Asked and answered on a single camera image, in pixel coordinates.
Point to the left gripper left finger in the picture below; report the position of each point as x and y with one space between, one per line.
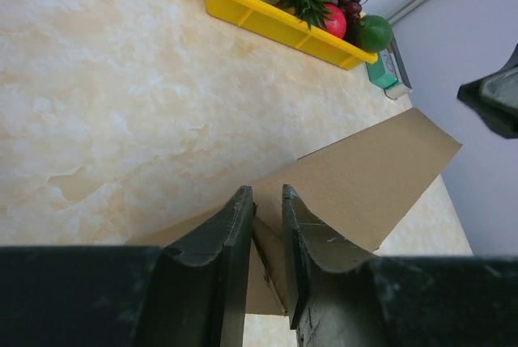
189 293

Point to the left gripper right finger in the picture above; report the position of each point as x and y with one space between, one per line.
340 294

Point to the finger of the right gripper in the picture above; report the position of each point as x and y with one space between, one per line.
494 99

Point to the brown cardboard box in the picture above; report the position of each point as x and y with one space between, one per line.
362 186

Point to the white and black carton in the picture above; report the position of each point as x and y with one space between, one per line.
389 74

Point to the dark green lime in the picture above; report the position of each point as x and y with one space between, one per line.
373 33

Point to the red apple at front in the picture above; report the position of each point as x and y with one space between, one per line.
335 21

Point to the yellow plastic fruit bin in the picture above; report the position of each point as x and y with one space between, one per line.
278 25

